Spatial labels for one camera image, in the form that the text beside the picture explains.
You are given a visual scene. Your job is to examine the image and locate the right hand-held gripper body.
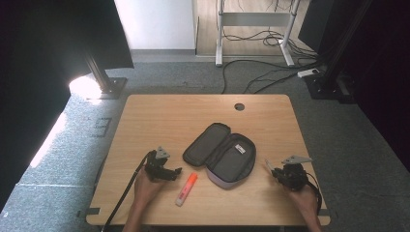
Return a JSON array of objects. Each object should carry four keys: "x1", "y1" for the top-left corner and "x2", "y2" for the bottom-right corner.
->
[{"x1": 279, "y1": 155, "x2": 314, "y2": 192}]

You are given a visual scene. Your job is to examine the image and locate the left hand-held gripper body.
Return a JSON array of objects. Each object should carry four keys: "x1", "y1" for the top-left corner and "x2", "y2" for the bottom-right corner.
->
[{"x1": 143, "y1": 146, "x2": 171, "y2": 183}]

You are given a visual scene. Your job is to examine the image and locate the dark grey pencil case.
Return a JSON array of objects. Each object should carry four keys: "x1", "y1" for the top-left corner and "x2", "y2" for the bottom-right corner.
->
[{"x1": 182, "y1": 122, "x2": 258, "y2": 190}]

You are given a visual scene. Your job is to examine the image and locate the person's left hand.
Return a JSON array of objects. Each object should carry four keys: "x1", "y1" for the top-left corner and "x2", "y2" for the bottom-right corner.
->
[{"x1": 132, "y1": 168, "x2": 166, "y2": 209}]

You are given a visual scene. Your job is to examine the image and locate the person's right hand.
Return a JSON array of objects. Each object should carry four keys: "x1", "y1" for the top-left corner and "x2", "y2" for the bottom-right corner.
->
[{"x1": 287, "y1": 184, "x2": 321, "y2": 218}]

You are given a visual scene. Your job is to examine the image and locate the orange highlighter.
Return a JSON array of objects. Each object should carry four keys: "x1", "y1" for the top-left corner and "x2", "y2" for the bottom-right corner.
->
[{"x1": 174, "y1": 171, "x2": 199, "y2": 208}]

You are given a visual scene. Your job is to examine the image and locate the black metal stand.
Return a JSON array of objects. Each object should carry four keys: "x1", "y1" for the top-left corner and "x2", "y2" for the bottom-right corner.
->
[
  {"x1": 304, "y1": 0, "x2": 375, "y2": 102},
  {"x1": 84, "y1": 52, "x2": 129, "y2": 101}
]

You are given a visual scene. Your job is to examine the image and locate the white power strip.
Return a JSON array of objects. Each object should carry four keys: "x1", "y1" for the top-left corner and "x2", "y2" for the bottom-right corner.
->
[{"x1": 296, "y1": 68, "x2": 321, "y2": 79}]

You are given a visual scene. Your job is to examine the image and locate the black curtain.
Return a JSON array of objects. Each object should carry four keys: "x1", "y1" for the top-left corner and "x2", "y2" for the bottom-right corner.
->
[
  {"x1": 0, "y1": 0, "x2": 135, "y2": 215},
  {"x1": 297, "y1": 0, "x2": 410, "y2": 172}
]

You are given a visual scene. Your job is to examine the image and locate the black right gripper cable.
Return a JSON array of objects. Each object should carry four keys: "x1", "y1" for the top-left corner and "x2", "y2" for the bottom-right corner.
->
[{"x1": 306, "y1": 172, "x2": 324, "y2": 216}]

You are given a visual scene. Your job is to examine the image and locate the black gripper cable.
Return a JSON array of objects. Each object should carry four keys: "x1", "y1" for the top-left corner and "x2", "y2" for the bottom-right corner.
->
[
  {"x1": 306, "y1": 172, "x2": 324, "y2": 216},
  {"x1": 101, "y1": 150, "x2": 154, "y2": 232}
]

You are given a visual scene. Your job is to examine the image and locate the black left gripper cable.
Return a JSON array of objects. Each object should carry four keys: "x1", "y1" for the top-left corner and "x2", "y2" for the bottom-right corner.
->
[{"x1": 101, "y1": 150, "x2": 154, "y2": 232}]

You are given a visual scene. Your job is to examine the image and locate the grey table bracket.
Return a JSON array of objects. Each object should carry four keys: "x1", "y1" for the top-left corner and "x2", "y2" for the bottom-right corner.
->
[{"x1": 75, "y1": 207, "x2": 102, "y2": 218}]

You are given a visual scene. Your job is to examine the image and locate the bundle of black floor cables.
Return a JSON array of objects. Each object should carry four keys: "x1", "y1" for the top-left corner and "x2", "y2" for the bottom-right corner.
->
[{"x1": 220, "y1": 28, "x2": 327, "y2": 95}]

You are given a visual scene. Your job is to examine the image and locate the white desk frame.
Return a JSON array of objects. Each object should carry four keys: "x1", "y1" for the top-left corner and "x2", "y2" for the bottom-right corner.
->
[{"x1": 215, "y1": 0, "x2": 303, "y2": 68}]

